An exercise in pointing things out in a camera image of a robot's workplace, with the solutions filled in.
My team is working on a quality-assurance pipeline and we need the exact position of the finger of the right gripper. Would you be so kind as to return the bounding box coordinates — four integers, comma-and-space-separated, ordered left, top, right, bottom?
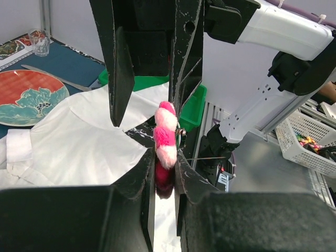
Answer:
90, 1, 135, 127
169, 1, 204, 116

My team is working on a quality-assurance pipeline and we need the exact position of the white button-up shirt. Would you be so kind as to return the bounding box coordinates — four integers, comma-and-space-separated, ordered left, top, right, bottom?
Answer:
1, 83, 169, 251

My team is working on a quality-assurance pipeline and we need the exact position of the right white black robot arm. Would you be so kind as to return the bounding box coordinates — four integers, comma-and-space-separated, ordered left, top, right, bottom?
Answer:
90, 1, 335, 166

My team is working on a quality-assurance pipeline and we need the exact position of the white plastic basket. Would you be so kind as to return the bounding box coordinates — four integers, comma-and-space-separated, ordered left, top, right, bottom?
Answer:
275, 112, 335, 179

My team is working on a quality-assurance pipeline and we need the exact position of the silver table knife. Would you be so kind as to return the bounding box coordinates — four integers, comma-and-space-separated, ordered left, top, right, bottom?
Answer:
21, 65, 93, 92

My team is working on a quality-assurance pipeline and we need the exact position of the red floral plate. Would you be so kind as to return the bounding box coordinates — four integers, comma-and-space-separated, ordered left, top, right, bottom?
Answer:
1, 69, 69, 127

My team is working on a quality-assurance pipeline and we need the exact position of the pink flower brooch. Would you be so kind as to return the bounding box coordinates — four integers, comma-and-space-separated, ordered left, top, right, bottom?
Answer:
153, 101, 186, 199

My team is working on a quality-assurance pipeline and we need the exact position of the person in dark shirt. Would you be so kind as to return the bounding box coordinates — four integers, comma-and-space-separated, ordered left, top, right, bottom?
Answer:
318, 81, 336, 102

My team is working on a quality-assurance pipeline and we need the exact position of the green plastic tray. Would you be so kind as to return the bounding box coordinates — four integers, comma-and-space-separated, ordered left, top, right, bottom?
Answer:
98, 68, 208, 130

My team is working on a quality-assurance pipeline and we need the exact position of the blue patterned placemat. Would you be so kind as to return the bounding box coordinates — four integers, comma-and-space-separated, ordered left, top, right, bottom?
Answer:
0, 33, 106, 140

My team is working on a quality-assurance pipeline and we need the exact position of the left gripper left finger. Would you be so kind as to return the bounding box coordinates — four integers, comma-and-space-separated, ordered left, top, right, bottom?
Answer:
112, 148, 155, 251

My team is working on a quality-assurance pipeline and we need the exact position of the clear drinking glass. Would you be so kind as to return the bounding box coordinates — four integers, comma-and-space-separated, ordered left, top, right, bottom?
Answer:
28, 29, 50, 57

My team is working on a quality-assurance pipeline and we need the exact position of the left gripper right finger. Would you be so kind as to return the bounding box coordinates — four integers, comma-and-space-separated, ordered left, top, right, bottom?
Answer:
175, 152, 223, 236

